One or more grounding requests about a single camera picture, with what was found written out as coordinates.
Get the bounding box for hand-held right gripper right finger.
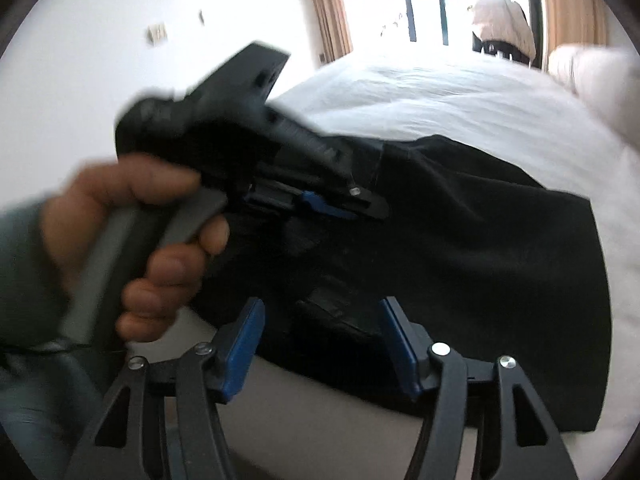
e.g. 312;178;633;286
377;296;578;480

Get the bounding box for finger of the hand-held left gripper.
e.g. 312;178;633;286
300;152;390;222
241;182;360;222

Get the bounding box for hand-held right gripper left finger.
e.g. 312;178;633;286
65;296;266;480

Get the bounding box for black denim pants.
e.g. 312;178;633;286
192;134;613;433

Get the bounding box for person's left hand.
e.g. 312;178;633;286
40;152;231;344

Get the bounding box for bed with white sheet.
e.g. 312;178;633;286
165;52;640;480

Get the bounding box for beige curtain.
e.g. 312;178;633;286
532;0;608;68
304;0;353;66

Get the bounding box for black clothes stand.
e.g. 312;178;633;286
472;35;532;66

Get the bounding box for black framed glass door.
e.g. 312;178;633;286
335;0;543;58

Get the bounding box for person's grey garment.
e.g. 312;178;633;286
0;341;121;480

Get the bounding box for white puffer jacket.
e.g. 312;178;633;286
471;0;537;58

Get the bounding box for rolled white duvet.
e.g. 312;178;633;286
547;45;640;151

